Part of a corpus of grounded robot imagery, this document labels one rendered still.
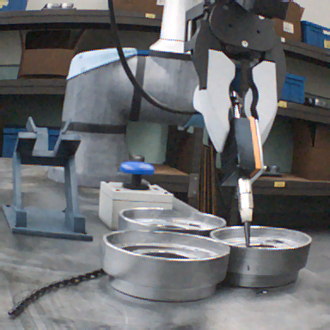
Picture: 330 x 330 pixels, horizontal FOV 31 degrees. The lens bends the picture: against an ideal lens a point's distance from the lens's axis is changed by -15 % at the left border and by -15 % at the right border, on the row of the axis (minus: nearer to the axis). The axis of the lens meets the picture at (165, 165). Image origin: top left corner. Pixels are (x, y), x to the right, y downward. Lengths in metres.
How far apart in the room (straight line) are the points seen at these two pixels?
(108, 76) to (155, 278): 0.62
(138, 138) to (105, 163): 3.66
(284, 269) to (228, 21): 0.24
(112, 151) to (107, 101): 0.08
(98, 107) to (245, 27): 0.52
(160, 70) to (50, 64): 2.98
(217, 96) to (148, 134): 4.17
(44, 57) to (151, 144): 1.23
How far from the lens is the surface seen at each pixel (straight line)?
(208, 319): 0.48
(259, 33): 0.61
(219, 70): 0.59
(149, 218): 0.71
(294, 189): 4.59
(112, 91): 1.08
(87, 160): 1.07
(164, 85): 1.08
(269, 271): 0.56
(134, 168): 0.79
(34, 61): 4.03
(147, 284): 0.51
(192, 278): 0.51
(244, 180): 0.58
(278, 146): 5.14
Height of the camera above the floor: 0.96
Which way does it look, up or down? 6 degrees down
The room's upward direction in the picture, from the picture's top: 6 degrees clockwise
